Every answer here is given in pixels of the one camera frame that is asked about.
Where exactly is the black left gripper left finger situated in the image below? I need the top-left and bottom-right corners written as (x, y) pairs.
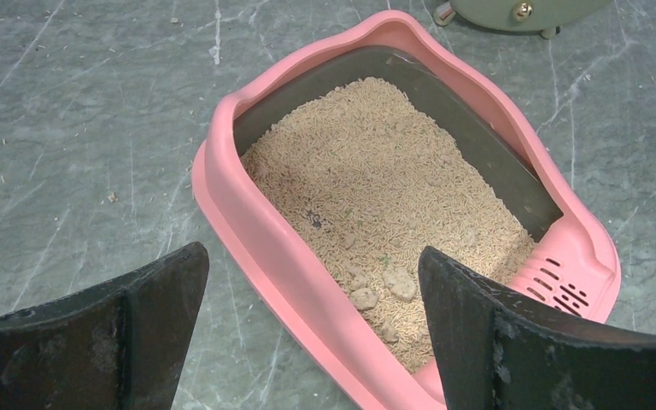
top-left (0, 242), bottom-right (209, 410)

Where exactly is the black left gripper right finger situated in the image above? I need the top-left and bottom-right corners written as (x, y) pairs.
top-left (418, 246), bottom-right (656, 409)

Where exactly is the pink cat litter box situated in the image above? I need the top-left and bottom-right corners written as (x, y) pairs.
top-left (192, 10), bottom-right (621, 409)

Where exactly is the beige cat litter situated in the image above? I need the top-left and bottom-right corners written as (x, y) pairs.
top-left (241, 77), bottom-right (536, 372)

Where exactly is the round pastel drawer cabinet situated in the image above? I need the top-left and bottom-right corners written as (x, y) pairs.
top-left (433, 0), bottom-right (612, 40)

